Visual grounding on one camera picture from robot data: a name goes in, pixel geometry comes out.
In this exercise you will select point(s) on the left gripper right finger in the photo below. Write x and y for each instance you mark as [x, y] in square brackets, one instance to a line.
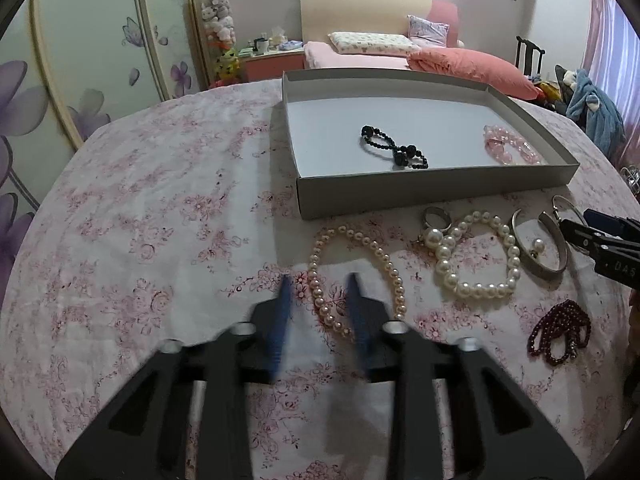
[456, 412]

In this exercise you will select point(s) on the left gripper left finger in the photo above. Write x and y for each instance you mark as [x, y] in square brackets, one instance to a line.
[142, 432]

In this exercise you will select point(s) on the thin silver bangle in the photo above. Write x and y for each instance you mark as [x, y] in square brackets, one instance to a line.
[564, 209]

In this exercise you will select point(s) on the pearl pendant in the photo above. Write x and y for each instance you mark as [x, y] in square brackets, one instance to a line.
[537, 248]

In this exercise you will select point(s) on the blue clothes pile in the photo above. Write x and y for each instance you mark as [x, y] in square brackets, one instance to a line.
[591, 109]

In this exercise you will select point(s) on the salmon orange pillow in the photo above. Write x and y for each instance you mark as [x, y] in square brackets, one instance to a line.
[474, 66]

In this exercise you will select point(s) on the pink curtain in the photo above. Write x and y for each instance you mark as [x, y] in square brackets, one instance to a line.
[612, 61]

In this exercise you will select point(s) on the dark wooden chair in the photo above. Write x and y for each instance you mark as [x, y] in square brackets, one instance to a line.
[528, 57]

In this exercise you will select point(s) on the floral pink bedspread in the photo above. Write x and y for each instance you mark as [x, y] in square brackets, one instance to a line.
[173, 222]

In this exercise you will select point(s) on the grey cardboard tray box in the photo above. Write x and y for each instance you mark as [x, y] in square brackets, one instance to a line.
[367, 139]

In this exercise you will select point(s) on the purple patterned pillow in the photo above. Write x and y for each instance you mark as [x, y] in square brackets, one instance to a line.
[427, 34]

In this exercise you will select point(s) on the floral white pillow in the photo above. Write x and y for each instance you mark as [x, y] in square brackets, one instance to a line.
[372, 43]

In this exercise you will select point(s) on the cream pink headboard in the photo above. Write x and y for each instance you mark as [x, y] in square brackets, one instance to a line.
[321, 17]

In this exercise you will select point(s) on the pink nightstand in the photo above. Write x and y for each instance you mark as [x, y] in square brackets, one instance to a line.
[272, 64]

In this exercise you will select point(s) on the flower pattern wardrobe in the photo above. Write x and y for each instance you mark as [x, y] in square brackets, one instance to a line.
[68, 68]

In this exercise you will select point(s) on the white mug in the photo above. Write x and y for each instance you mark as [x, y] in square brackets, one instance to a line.
[261, 46]

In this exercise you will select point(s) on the plush toy stack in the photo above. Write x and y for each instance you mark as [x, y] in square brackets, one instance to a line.
[222, 59]

